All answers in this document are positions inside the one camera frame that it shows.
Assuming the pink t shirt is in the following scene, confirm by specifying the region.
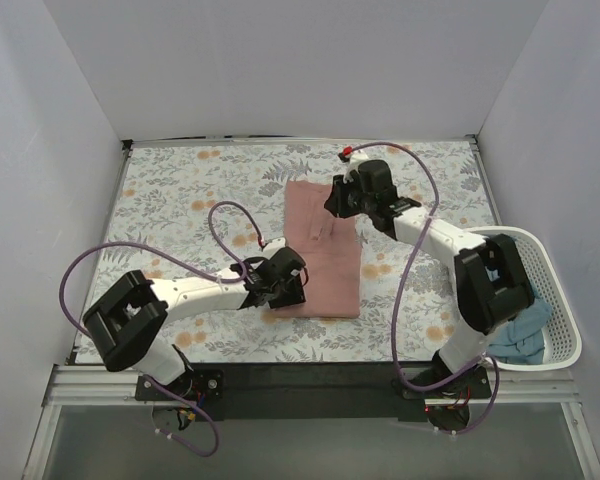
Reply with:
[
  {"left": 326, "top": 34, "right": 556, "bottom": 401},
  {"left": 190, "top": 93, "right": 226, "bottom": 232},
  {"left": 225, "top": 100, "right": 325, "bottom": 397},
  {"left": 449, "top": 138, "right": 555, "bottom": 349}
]
[{"left": 273, "top": 181, "right": 362, "bottom": 319}]

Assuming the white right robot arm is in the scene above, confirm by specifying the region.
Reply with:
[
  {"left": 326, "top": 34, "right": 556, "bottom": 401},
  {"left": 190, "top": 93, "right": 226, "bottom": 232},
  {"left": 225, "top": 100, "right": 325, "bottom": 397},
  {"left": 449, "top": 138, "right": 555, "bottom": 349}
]
[{"left": 324, "top": 154, "right": 535, "bottom": 398}]

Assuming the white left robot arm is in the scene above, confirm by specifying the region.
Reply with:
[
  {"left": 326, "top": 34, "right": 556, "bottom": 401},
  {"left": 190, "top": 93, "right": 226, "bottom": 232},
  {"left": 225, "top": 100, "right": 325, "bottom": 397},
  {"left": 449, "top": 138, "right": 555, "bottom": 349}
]
[{"left": 83, "top": 246, "right": 308, "bottom": 400}]

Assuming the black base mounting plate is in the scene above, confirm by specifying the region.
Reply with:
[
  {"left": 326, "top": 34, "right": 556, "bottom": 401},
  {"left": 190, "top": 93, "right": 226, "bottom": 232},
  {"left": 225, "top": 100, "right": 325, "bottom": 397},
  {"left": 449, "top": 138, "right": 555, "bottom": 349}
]
[{"left": 134, "top": 363, "right": 496, "bottom": 426}]

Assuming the floral patterned table mat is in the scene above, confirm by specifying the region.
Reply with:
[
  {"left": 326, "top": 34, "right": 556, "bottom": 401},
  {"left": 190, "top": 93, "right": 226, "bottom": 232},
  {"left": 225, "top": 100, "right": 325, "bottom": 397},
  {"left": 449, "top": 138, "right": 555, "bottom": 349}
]
[{"left": 91, "top": 140, "right": 494, "bottom": 362}]

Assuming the blue t shirt in basket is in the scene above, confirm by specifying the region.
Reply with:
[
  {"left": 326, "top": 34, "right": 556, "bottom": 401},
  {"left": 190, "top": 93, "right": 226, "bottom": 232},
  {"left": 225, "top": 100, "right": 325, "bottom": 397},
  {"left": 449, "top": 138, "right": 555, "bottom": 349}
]
[{"left": 487, "top": 282, "right": 553, "bottom": 366}]

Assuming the white plastic laundry basket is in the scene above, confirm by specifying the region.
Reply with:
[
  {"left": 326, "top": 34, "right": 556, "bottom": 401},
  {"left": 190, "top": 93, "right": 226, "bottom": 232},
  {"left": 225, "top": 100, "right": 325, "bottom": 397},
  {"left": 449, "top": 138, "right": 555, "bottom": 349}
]
[{"left": 470, "top": 226, "right": 582, "bottom": 372}]

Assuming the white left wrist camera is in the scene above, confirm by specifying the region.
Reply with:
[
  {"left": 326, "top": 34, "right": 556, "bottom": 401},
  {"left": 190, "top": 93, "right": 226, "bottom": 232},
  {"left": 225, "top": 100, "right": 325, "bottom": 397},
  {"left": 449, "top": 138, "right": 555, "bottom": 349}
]
[{"left": 260, "top": 237, "right": 287, "bottom": 259}]

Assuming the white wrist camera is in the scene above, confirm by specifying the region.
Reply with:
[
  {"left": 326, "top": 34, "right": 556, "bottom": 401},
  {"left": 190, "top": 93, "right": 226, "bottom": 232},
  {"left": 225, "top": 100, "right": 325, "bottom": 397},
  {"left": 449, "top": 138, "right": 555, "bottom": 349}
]
[
  {"left": 260, "top": 237, "right": 287, "bottom": 259},
  {"left": 339, "top": 147, "right": 369, "bottom": 183}
]

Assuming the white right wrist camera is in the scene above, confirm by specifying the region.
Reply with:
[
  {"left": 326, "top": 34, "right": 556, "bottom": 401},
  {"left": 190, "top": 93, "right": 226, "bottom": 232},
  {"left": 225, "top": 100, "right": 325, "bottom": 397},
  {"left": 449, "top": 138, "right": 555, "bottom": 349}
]
[{"left": 339, "top": 147, "right": 369, "bottom": 183}]

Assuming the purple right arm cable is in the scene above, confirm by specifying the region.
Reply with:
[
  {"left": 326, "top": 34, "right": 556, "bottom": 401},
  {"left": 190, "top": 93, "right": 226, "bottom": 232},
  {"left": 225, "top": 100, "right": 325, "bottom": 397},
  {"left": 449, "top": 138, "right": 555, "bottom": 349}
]
[{"left": 340, "top": 142, "right": 501, "bottom": 436}]

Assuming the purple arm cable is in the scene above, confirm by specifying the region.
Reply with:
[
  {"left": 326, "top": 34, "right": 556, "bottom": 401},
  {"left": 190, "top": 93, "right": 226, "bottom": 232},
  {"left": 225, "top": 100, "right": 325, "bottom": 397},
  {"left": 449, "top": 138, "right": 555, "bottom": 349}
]
[
  {"left": 340, "top": 142, "right": 501, "bottom": 436},
  {"left": 59, "top": 201, "right": 269, "bottom": 457}
]

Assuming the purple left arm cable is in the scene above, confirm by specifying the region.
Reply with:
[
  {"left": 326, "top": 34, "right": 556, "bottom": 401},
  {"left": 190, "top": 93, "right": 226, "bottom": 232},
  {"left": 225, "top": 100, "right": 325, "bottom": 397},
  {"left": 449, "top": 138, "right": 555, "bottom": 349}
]
[{"left": 59, "top": 201, "right": 269, "bottom": 457}]

